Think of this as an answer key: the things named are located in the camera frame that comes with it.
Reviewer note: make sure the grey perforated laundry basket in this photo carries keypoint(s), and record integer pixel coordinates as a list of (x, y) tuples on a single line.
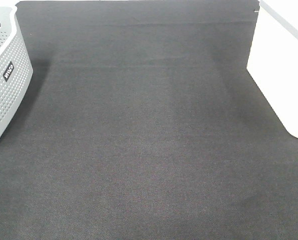
[(15, 66)]

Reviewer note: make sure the white plastic storage box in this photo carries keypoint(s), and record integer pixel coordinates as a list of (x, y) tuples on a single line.
[(273, 59)]

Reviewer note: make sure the black fabric table mat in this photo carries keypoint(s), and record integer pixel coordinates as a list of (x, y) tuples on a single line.
[(141, 122)]

